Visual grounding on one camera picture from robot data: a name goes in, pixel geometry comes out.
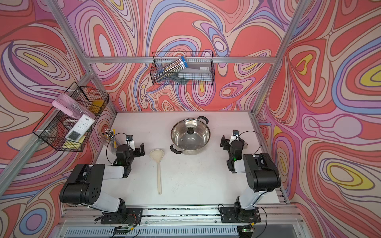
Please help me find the stainless steel pot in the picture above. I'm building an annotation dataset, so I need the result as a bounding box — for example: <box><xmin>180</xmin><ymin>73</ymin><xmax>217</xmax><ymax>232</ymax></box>
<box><xmin>170</xmin><ymin>115</ymin><xmax>211</xmax><ymax>156</ymax></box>

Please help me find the yellow sticky notes pad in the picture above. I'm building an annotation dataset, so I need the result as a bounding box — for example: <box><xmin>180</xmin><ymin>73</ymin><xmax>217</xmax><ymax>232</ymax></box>
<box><xmin>62</xmin><ymin>140</ymin><xmax>82</xmax><ymax>151</ymax></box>

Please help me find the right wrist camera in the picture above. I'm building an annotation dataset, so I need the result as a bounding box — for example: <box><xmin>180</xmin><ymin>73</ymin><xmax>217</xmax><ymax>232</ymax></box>
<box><xmin>229</xmin><ymin>130</ymin><xmax>240</xmax><ymax>144</ymax></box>

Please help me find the white calculator device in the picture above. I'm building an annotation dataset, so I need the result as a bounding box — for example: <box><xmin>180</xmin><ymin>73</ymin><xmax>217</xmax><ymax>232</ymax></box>
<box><xmin>65</xmin><ymin>114</ymin><xmax>95</xmax><ymax>142</ymax></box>

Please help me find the black wire basket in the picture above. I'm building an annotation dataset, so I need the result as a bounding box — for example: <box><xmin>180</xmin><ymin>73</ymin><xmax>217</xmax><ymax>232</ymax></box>
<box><xmin>32</xmin><ymin>83</ymin><xmax>109</xmax><ymax>152</ymax></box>
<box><xmin>150</xmin><ymin>51</ymin><xmax>215</xmax><ymax>85</ymax></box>

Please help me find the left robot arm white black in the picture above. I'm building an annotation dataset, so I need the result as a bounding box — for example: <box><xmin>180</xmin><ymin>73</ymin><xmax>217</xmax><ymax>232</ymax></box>
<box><xmin>59</xmin><ymin>144</ymin><xmax>145</xmax><ymax>226</ymax></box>

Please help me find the clear pen holder cup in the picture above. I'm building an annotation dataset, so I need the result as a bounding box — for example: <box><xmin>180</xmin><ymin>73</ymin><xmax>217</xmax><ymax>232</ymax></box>
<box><xmin>102</xmin><ymin>128</ymin><xmax>117</xmax><ymax>154</ymax></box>

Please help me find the glass pot lid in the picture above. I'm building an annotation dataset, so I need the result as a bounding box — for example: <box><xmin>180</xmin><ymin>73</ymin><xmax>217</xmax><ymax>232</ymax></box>
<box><xmin>172</xmin><ymin>119</ymin><xmax>209</xmax><ymax>151</ymax></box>

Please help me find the black wire basket left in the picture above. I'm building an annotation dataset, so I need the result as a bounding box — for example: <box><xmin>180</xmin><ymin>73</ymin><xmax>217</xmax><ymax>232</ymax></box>
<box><xmin>32</xmin><ymin>83</ymin><xmax>109</xmax><ymax>152</ymax></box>

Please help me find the pink box in basket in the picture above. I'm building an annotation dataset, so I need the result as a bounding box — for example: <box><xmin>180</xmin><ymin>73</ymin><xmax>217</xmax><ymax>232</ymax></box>
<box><xmin>52</xmin><ymin>93</ymin><xmax>76</xmax><ymax>118</ymax></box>

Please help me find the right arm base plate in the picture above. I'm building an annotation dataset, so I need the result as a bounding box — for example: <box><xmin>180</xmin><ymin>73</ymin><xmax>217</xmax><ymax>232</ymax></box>
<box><xmin>218</xmin><ymin>207</ymin><xmax>262</xmax><ymax>224</ymax></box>

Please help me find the white grey box in basket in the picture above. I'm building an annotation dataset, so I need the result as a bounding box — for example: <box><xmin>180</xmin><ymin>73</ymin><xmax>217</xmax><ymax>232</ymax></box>
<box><xmin>178</xmin><ymin>62</ymin><xmax>213</xmax><ymax>81</ymax></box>

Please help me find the yellow object in basket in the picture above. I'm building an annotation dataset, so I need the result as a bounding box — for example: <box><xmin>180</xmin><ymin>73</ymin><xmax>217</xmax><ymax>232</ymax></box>
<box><xmin>89</xmin><ymin>100</ymin><xmax>105</xmax><ymax>115</ymax></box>

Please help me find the cream plastic ladle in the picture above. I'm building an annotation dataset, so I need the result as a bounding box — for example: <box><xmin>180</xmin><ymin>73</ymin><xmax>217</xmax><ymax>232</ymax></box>
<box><xmin>149</xmin><ymin>149</ymin><xmax>164</xmax><ymax>195</ymax></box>

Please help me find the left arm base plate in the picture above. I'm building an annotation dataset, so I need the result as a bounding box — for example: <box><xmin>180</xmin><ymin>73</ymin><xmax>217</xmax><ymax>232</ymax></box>
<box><xmin>100</xmin><ymin>208</ymin><xmax>143</xmax><ymax>225</ymax></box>

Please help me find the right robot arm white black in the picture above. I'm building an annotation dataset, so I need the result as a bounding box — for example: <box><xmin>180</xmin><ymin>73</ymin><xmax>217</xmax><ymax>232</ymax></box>
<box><xmin>219</xmin><ymin>135</ymin><xmax>281</xmax><ymax>224</ymax></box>

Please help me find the tube of pencils blue cap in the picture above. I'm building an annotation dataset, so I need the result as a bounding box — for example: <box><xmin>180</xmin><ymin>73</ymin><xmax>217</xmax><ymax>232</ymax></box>
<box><xmin>153</xmin><ymin>56</ymin><xmax>188</xmax><ymax>83</ymax></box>

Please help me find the aluminium rail front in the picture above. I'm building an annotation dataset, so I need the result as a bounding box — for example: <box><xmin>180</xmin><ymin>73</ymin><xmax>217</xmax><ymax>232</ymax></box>
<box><xmin>59</xmin><ymin>204</ymin><xmax>305</xmax><ymax>226</ymax></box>

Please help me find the black wire basket back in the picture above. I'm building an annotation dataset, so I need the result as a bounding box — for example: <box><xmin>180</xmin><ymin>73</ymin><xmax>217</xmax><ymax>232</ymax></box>
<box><xmin>150</xmin><ymin>51</ymin><xmax>215</xmax><ymax>85</ymax></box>

